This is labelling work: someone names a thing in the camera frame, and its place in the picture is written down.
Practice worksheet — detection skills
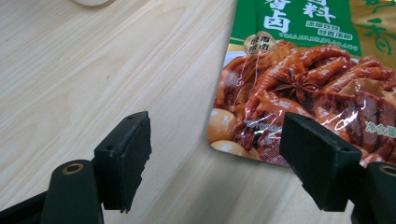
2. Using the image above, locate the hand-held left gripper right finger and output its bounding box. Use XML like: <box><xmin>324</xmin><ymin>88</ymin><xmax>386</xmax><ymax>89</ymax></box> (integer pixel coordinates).
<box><xmin>278</xmin><ymin>111</ymin><xmax>364</xmax><ymax>213</ymax></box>

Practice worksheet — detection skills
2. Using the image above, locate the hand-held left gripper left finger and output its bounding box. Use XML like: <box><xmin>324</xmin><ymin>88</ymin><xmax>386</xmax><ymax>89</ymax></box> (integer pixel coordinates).
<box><xmin>93</xmin><ymin>110</ymin><xmax>152</xmax><ymax>215</ymax></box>

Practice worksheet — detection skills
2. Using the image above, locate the green braised food seasoning packet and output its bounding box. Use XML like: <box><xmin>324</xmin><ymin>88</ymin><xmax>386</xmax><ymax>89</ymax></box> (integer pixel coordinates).
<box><xmin>206</xmin><ymin>0</ymin><xmax>396</xmax><ymax>169</ymax></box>

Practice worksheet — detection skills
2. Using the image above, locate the white round object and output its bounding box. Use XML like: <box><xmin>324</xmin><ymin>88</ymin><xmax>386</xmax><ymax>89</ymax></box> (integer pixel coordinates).
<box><xmin>73</xmin><ymin>0</ymin><xmax>110</xmax><ymax>7</ymax></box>

